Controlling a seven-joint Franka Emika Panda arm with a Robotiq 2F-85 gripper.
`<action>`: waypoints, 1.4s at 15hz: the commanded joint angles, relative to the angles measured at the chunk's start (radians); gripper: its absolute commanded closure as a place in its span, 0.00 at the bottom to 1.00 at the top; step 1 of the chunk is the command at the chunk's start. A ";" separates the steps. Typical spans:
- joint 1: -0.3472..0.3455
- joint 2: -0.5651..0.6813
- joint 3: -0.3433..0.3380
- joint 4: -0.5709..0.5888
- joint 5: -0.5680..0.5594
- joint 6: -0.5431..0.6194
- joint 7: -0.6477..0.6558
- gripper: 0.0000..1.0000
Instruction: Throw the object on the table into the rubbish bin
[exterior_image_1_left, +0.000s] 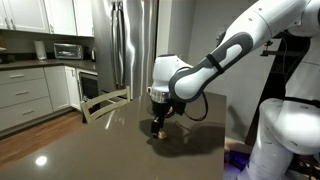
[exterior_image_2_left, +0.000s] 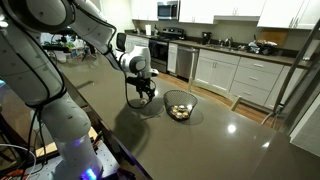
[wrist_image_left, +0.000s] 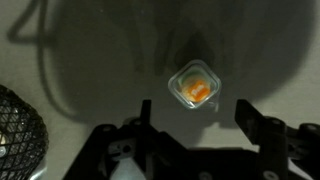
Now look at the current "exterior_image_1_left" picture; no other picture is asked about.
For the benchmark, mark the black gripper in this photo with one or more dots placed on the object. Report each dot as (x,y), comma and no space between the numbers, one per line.
(161,111)

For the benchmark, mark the pale wooden chair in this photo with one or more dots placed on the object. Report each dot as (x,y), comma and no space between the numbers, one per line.
(100,103)

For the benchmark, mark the black glass beverage cooler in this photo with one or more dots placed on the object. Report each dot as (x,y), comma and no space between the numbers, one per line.
(89,88)

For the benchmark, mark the white paper towel roll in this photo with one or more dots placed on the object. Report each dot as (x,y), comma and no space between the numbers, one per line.
(40,50)

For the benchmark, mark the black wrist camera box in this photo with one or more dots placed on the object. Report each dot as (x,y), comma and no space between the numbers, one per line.
(179,107)

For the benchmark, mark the small dark countertop appliance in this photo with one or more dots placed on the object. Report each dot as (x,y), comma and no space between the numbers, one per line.
(93,55)

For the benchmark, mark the white lower cabinets with drawers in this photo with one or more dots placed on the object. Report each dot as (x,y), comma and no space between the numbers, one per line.
(30,93)

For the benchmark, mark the stainless steel refrigerator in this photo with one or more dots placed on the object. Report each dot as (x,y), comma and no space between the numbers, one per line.
(133,40)

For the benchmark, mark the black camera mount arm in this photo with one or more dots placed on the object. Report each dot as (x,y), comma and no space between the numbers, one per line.
(286,52)

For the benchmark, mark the dark dish rack with dishes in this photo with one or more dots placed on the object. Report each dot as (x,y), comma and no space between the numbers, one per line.
(3,57)

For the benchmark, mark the silver toaster oven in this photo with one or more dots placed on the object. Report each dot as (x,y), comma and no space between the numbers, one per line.
(68,51)

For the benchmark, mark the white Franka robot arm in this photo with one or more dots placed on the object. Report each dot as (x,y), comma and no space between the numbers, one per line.
(286,126)

